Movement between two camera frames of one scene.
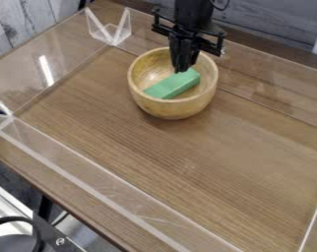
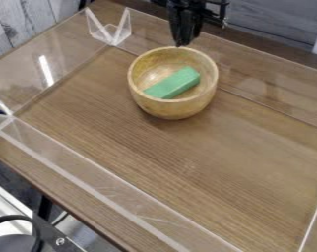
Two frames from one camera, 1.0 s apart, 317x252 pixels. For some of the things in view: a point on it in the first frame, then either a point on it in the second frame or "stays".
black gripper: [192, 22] -> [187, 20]
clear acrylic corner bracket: [111, 33] stays
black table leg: [44, 211] stays
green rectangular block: [173, 84] stays
